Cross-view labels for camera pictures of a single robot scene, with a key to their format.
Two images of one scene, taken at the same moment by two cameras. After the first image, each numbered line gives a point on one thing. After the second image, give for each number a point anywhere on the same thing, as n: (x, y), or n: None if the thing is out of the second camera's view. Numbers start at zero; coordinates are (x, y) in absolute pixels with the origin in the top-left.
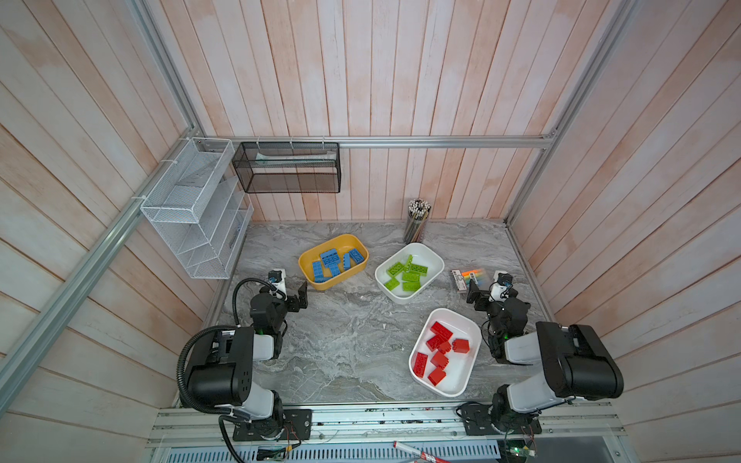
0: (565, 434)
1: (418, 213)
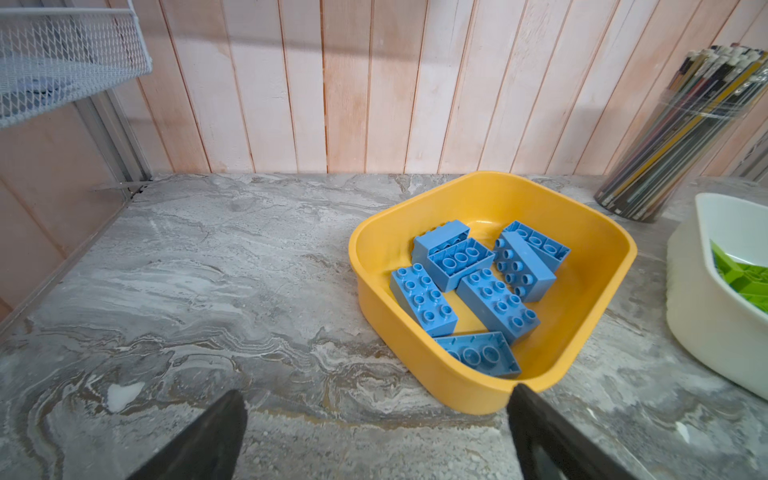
0: None
1: (688, 125)
